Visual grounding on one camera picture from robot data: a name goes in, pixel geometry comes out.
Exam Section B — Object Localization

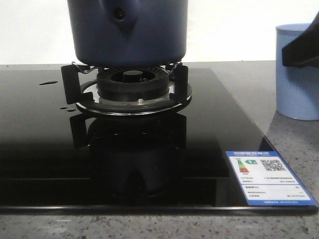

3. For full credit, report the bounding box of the black glass gas cooktop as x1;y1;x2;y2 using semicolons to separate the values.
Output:
0;69;319;215

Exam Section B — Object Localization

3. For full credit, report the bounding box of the light blue ribbed cup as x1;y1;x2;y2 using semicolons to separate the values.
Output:
276;23;319;120

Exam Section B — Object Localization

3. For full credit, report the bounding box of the black pot support grate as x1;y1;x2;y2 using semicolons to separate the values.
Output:
61;62;192;116

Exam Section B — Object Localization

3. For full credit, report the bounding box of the black gas burner head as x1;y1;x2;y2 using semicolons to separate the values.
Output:
97;67;169;102

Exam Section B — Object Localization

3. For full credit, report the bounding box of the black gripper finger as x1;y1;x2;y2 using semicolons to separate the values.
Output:
282;13;319;68

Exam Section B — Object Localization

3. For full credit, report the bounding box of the blue energy rating sticker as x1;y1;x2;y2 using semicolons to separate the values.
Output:
226;151;318;207

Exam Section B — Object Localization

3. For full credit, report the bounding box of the dark blue saucepan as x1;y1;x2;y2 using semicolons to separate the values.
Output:
67;0;188;68

